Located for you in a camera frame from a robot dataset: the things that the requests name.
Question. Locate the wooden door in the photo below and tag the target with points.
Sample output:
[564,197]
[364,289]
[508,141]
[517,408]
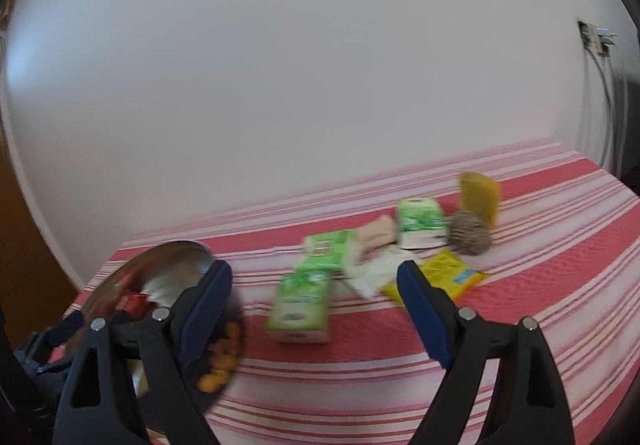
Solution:
[20,225]

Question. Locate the green tissue pack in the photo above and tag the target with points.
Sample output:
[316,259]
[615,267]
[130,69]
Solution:
[420,222]
[300,307]
[327,247]

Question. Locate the steel wool scrubber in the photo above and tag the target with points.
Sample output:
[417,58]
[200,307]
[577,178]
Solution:
[467,232]

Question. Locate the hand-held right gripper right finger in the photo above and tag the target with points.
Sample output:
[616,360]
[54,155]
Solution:
[425,310]

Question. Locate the yellow sponge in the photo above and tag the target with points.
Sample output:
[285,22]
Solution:
[480,197]

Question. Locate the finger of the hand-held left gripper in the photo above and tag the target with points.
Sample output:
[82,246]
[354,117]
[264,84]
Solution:
[62,327]

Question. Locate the blue cloth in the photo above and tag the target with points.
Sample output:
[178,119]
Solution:
[35,357]

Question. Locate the metal bowl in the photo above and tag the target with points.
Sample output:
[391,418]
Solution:
[170,265]

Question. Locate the red striped bedsheet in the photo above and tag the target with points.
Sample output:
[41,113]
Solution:
[550,275]

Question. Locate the beige packet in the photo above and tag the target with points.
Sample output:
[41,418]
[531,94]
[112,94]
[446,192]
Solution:
[377,232]

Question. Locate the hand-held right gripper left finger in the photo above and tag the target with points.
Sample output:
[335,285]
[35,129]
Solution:
[207,310]

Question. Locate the orange snack bag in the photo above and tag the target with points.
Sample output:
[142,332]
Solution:
[223,355]

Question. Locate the white packet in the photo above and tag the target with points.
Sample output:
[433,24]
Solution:
[372,272]

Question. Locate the red snack packet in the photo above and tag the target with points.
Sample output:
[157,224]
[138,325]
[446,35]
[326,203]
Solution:
[135,303]

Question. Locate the yellow packet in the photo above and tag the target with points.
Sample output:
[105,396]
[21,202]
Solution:
[392,295]
[450,272]

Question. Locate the wall outlet with plugs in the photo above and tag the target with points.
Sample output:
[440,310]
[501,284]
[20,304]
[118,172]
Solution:
[592,37]

